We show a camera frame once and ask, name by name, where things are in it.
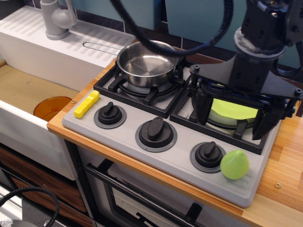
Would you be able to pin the grey toy faucet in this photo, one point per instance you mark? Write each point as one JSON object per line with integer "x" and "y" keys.
{"x": 57, "y": 21}

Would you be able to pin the black right stove knob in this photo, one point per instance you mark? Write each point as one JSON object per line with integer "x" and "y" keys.
{"x": 207, "y": 157}

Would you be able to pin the black middle stove knob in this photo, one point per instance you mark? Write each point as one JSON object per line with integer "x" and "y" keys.
{"x": 156, "y": 135}

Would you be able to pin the stainless steel pot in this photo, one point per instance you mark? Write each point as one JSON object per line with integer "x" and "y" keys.
{"x": 138, "y": 65}

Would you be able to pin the black left burner grate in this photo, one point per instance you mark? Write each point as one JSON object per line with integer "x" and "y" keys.
{"x": 158, "y": 100}

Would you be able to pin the yellow toy fry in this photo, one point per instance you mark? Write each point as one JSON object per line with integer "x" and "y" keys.
{"x": 86, "y": 104}

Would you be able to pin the black stove knob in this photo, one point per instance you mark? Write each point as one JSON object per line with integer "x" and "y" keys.
{"x": 156, "y": 135}
{"x": 207, "y": 157}
{"x": 110, "y": 116}

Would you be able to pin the small green toy pear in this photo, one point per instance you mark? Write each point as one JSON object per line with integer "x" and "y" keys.
{"x": 235, "y": 164}

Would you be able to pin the white toy sink unit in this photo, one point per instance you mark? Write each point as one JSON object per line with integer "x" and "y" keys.
{"x": 34, "y": 68}

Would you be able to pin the light green plastic plate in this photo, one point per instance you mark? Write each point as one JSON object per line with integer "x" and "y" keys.
{"x": 229, "y": 116}

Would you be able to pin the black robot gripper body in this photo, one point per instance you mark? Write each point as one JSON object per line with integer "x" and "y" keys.
{"x": 248, "y": 76}

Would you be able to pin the wooden drawer front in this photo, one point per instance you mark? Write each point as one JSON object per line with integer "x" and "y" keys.
{"x": 23, "y": 172}

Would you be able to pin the orange translucent plastic bowl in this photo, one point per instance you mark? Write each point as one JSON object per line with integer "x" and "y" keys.
{"x": 49, "y": 108}

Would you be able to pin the teal left wall cabinet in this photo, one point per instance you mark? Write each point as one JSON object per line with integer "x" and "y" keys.
{"x": 144, "y": 13}

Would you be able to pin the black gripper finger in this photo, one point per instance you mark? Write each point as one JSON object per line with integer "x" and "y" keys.
{"x": 266, "y": 119}
{"x": 202, "y": 105}

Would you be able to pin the black right burner grate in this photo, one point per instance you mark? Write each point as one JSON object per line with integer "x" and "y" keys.
{"x": 232, "y": 131}

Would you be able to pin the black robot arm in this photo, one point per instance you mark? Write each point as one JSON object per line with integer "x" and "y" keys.
{"x": 269, "y": 26}

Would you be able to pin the oven door with black handle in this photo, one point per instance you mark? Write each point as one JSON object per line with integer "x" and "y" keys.
{"x": 133, "y": 200}

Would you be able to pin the grey toy stove top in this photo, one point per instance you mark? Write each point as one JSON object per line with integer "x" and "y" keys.
{"x": 176, "y": 160}

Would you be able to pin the black burner grate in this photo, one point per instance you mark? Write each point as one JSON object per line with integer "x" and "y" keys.
{"x": 232, "y": 131}
{"x": 158, "y": 100}

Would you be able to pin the black left stove knob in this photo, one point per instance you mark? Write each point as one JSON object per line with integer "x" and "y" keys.
{"x": 110, "y": 116}

